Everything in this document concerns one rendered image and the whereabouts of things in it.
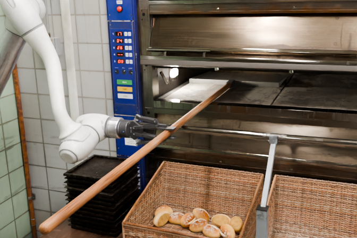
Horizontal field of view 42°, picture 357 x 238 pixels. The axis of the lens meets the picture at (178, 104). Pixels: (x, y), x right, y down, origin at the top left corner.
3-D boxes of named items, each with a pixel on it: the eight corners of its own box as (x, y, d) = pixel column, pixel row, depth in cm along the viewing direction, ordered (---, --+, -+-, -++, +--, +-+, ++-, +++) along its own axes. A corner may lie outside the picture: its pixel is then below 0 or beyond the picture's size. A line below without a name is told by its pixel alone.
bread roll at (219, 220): (229, 228, 225) (231, 230, 230) (231, 214, 228) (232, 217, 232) (209, 225, 228) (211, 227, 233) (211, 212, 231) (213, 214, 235)
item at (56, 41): (47, 54, 261) (45, 36, 259) (62, 54, 258) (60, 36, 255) (39, 56, 255) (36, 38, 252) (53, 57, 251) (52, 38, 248)
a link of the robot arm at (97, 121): (118, 131, 200) (103, 147, 190) (87, 128, 206) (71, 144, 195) (113, 110, 195) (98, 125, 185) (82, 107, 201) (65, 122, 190)
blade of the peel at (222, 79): (279, 87, 265) (279, 82, 264) (189, 83, 284) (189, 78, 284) (288, 75, 297) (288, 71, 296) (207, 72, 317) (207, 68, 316)
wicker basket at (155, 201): (164, 206, 256) (162, 159, 249) (265, 222, 234) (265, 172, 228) (121, 252, 213) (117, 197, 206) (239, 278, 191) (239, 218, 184)
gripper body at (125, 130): (125, 116, 194) (145, 117, 191) (126, 135, 196) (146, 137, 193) (117, 120, 187) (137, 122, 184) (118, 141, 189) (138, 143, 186)
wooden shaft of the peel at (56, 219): (47, 237, 112) (46, 226, 112) (37, 235, 113) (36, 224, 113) (230, 87, 266) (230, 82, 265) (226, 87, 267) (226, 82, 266)
